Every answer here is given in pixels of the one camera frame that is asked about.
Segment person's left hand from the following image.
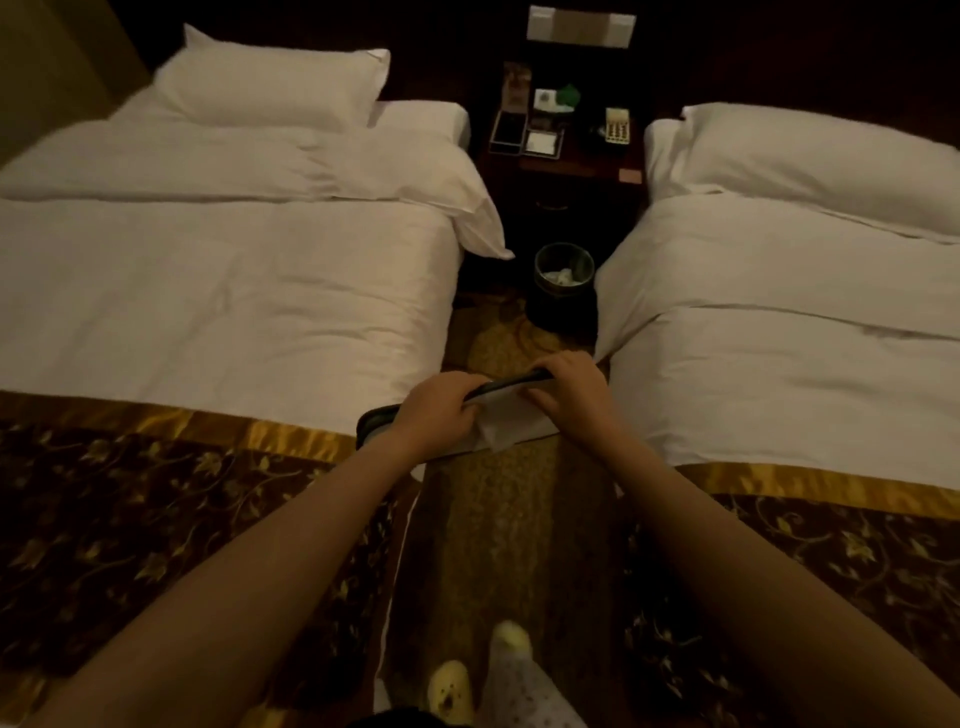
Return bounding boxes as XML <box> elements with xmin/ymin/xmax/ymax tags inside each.
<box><xmin>386</xmin><ymin>371</ymin><xmax>493</xmax><ymax>463</ymax></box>

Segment person's right hand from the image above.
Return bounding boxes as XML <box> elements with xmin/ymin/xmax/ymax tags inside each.
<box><xmin>523</xmin><ymin>350</ymin><xmax>624</xmax><ymax>451</ymax></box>

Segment white slipper with grey trim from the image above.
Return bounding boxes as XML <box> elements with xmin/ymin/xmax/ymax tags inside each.
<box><xmin>355</xmin><ymin>373</ymin><xmax>562</xmax><ymax>460</ymax></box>

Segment white bed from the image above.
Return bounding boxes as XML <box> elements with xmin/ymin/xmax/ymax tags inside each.
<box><xmin>0</xmin><ymin>22</ymin><xmax>517</xmax><ymax>728</ymax></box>
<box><xmin>594</xmin><ymin>101</ymin><xmax>960</xmax><ymax>728</ymax></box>

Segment person's right forearm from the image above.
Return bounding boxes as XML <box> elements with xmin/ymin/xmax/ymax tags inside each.
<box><xmin>588</xmin><ymin>427</ymin><xmax>960</xmax><ymax>728</ymax></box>

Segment person's black shirt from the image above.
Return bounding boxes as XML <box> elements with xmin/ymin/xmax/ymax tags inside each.
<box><xmin>348</xmin><ymin>707</ymin><xmax>470</xmax><ymax>728</ymax></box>

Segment black round waste bin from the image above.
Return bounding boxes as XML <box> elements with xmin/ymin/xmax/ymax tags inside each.
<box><xmin>530</xmin><ymin>241</ymin><xmax>599</xmax><ymax>337</ymax></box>

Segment dark wooden nightstand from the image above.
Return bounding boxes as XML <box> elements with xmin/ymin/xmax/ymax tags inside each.
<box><xmin>470</xmin><ymin>44</ymin><xmax>652</xmax><ymax>301</ymax></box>

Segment white notepad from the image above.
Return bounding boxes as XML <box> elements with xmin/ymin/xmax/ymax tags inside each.
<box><xmin>522</xmin><ymin>128</ymin><xmax>565</xmax><ymax>161</ymax></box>

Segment white desk telephone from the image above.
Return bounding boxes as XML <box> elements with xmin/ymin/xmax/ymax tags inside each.
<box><xmin>599</xmin><ymin>107</ymin><xmax>634</xmax><ymax>148</ymax></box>

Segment small black tray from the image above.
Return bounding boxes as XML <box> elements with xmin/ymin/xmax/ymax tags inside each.
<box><xmin>488</xmin><ymin>110</ymin><xmax>530</xmax><ymax>157</ymax></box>

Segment white dotted trousers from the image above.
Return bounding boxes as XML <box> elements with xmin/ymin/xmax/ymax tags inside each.
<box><xmin>476</xmin><ymin>644</ymin><xmax>590</xmax><ymax>728</ymax></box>

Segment green and white small box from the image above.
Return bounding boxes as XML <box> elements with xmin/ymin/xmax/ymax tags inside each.
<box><xmin>532</xmin><ymin>83</ymin><xmax>583</xmax><ymax>115</ymax></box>

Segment standing brochure card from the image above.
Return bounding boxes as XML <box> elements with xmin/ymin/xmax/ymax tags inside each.
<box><xmin>500</xmin><ymin>62</ymin><xmax>532</xmax><ymax>114</ymax></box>

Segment white pillow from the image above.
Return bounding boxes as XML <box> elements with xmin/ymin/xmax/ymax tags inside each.
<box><xmin>669</xmin><ymin>101</ymin><xmax>960</xmax><ymax>247</ymax></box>
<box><xmin>152</xmin><ymin>22</ymin><xmax>393</xmax><ymax>135</ymax></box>

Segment white wall switch panel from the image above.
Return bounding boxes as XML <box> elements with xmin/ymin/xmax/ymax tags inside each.
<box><xmin>526</xmin><ymin>5</ymin><xmax>637</xmax><ymax>50</ymax></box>

